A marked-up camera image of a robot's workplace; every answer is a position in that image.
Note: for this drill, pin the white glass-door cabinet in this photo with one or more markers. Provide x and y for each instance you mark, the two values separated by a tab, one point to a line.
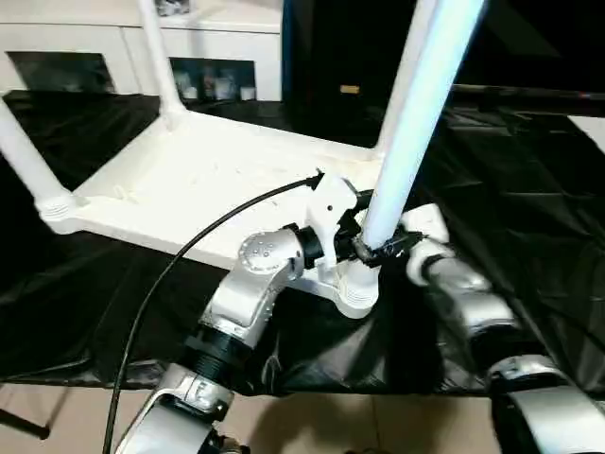
71	38

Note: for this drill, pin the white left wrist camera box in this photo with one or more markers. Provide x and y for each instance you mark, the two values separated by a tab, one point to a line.
328	203

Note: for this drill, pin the black bundle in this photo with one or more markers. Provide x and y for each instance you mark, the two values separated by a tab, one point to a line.
177	7

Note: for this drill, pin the black glossy mat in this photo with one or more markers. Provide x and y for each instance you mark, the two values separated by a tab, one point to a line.
71	284

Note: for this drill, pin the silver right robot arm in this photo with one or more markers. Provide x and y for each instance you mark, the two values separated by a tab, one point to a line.
543	411

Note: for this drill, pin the black metal table frame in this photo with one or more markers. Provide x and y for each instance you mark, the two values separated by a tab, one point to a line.
23	423

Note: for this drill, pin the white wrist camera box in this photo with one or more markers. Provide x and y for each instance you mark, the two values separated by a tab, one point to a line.
427	220
328	203

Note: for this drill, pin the white plastic table leg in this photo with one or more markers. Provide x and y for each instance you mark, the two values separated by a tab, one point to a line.
23	161
158	57
411	142
412	38

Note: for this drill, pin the patterned ceramic vase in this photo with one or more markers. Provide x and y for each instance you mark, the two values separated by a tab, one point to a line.
208	87

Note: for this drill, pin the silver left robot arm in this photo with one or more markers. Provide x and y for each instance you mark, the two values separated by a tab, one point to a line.
246	293

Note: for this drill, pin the black television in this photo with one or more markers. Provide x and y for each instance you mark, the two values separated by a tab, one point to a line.
520	94

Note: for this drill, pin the small tan box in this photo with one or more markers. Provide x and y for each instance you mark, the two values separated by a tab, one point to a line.
350	89

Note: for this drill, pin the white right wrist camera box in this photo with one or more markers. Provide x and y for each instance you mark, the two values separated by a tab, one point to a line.
427	220

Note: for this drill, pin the small white ceramic cup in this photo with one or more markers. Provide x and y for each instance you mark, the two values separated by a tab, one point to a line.
246	93

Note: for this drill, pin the white sideboard surface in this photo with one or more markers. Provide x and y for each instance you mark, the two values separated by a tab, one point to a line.
591	132

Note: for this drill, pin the grey robot foot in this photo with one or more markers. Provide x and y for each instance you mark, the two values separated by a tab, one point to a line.
234	447

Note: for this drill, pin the white ceramic jar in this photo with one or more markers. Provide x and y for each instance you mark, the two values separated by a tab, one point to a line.
222	89

